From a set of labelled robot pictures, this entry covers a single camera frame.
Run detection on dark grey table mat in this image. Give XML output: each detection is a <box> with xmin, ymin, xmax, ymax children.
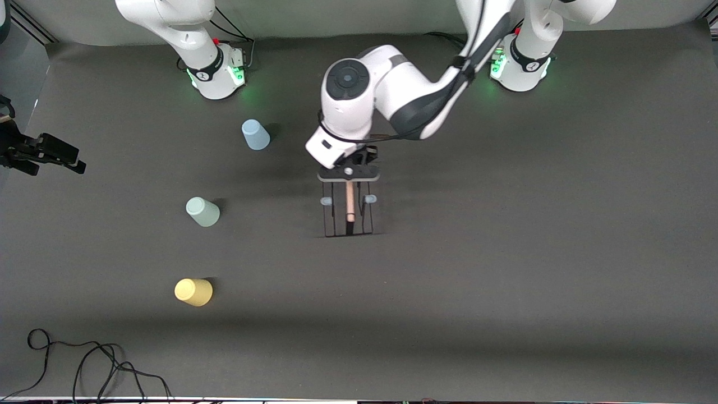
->
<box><xmin>0</xmin><ymin>22</ymin><xmax>718</xmax><ymax>402</ymax></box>

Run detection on thin black cable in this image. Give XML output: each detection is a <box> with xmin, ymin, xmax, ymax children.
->
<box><xmin>0</xmin><ymin>328</ymin><xmax>121</xmax><ymax>402</ymax></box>
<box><xmin>72</xmin><ymin>343</ymin><xmax>172</xmax><ymax>402</ymax></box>

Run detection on black cable at right arm base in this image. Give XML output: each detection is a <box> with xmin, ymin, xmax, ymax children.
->
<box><xmin>210</xmin><ymin>6</ymin><xmax>256</xmax><ymax>71</ymax></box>

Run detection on grey metal frame rail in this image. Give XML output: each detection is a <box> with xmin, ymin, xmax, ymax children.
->
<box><xmin>10</xmin><ymin>0</ymin><xmax>58</xmax><ymax>44</ymax></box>

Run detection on black cable at left arm base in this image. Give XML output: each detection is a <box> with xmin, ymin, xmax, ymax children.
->
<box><xmin>424</xmin><ymin>32</ymin><xmax>466</xmax><ymax>47</ymax></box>

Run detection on yellow plastic cup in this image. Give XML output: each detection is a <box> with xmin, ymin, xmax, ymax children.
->
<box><xmin>174</xmin><ymin>278</ymin><xmax>214</xmax><ymax>307</ymax></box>

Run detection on light blue plastic cup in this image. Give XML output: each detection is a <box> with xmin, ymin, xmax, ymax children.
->
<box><xmin>241</xmin><ymin>119</ymin><xmax>271</xmax><ymax>151</ymax></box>

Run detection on black cable at arm base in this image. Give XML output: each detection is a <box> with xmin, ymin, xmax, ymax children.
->
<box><xmin>210</xmin><ymin>6</ymin><xmax>256</xmax><ymax>71</ymax></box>
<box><xmin>424</xmin><ymin>32</ymin><xmax>466</xmax><ymax>47</ymax></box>

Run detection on pale green plastic cup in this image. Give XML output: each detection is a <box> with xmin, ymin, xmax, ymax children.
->
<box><xmin>186</xmin><ymin>196</ymin><xmax>221</xmax><ymax>228</ymax></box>

